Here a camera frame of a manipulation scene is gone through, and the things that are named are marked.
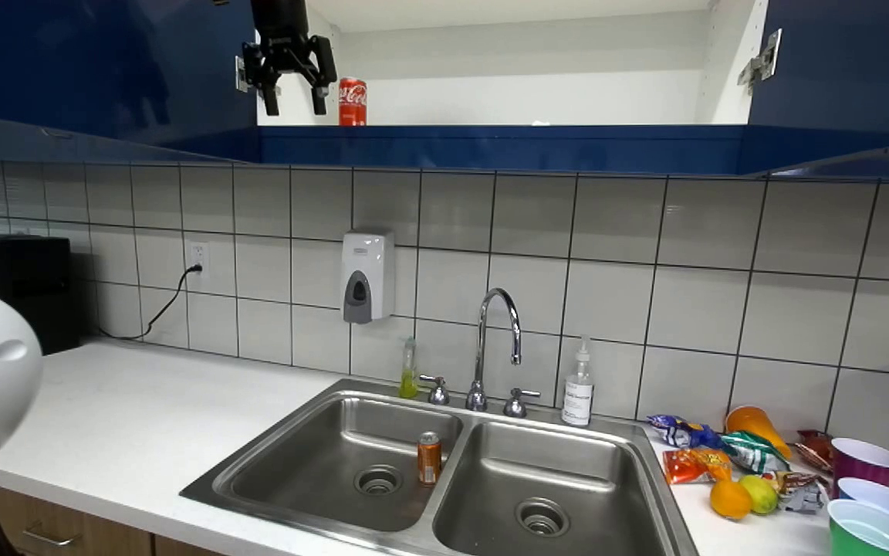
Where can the stainless steel double sink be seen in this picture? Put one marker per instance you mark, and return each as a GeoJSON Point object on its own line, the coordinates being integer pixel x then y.
{"type": "Point", "coordinates": [587, 482]}

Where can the purple plastic cup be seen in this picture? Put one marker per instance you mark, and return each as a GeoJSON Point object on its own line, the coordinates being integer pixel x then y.
{"type": "Point", "coordinates": [864, 463]}

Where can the white wall soap dispenser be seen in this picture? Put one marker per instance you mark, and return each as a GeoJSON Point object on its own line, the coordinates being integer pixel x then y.
{"type": "Point", "coordinates": [367, 263]}

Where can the metal cabinet hinge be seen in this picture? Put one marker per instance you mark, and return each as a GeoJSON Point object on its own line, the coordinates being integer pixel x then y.
{"type": "Point", "coordinates": [760, 59]}
{"type": "Point", "coordinates": [245, 74]}

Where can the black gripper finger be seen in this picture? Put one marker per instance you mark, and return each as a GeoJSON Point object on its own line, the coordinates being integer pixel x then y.
{"type": "Point", "coordinates": [323, 72]}
{"type": "Point", "coordinates": [267, 80]}

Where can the white wall outlet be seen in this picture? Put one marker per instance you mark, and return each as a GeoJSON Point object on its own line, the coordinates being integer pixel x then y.
{"type": "Point", "coordinates": [196, 256]}

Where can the blue snack bag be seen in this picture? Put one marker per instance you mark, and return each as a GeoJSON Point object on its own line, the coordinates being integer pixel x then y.
{"type": "Point", "coordinates": [676, 427]}

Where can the clear pump soap bottle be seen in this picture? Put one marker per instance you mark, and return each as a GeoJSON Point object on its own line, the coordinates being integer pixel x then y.
{"type": "Point", "coordinates": [578, 396]}

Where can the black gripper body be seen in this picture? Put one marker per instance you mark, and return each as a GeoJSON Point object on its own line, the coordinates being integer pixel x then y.
{"type": "Point", "coordinates": [280, 27]}

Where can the chrome gooseneck faucet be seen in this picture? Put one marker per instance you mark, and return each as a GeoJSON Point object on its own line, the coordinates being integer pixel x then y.
{"type": "Point", "coordinates": [480, 351]}

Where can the green apple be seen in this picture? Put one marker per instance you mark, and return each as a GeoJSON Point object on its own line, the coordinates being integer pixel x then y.
{"type": "Point", "coordinates": [760, 495]}

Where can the orange squash toy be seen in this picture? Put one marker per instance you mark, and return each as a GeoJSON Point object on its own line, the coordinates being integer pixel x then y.
{"type": "Point", "coordinates": [753, 424]}

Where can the wooden base cabinet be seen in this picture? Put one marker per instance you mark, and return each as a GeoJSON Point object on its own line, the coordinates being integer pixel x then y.
{"type": "Point", "coordinates": [62, 529]}

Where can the red soda can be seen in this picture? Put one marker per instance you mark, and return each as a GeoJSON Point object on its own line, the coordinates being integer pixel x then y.
{"type": "Point", "coordinates": [354, 104]}

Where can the black countertop appliance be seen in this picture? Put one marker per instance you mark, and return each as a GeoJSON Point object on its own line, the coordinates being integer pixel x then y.
{"type": "Point", "coordinates": [29, 289]}

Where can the green dish soap bottle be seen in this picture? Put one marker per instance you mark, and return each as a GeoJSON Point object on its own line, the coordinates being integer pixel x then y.
{"type": "Point", "coordinates": [408, 377]}

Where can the open cabinet with white interior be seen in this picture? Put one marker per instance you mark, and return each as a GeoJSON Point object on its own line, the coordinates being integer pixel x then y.
{"type": "Point", "coordinates": [527, 98]}

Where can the round orange fruit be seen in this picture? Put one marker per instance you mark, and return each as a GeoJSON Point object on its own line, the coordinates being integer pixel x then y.
{"type": "Point", "coordinates": [728, 502]}

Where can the green plastic cup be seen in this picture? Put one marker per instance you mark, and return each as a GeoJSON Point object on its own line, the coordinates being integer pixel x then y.
{"type": "Point", "coordinates": [864, 529]}

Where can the orange soda can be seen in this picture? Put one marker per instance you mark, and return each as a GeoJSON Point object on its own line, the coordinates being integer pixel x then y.
{"type": "Point", "coordinates": [429, 457]}

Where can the green snack bag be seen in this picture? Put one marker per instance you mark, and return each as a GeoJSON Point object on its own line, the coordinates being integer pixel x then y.
{"type": "Point", "coordinates": [752, 452]}

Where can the red snack bag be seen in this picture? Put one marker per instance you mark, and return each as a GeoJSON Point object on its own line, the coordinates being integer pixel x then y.
{"type": "Point", "coordinates": [682, 463]}

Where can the crumpled silver foil wrapper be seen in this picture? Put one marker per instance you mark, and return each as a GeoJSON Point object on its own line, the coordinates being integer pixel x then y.
{"type": "Point", "coordinates": [802, 495]}

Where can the blue glossy cabinet door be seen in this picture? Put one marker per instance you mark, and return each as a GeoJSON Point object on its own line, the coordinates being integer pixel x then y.
{"type": "Point", "coordinates": [85, 63]}
{"type": "Point", "coordinates": [856, 63]}

